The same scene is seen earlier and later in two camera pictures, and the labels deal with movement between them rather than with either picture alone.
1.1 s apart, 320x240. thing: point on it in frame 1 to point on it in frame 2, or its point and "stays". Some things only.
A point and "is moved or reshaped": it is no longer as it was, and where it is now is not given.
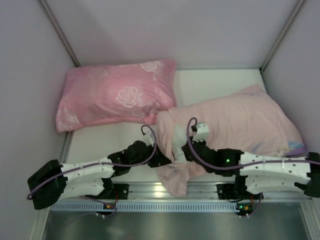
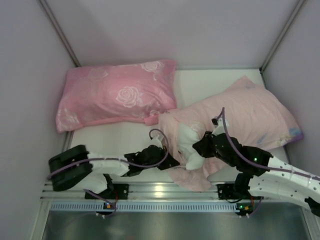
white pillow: [179, 137] is moved or reshaped
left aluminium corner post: [52, 19] stays
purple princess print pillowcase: [248, 121] is moved or reshaped
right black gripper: [188, 152] to [202, 145]
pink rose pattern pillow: [138, 90] stays
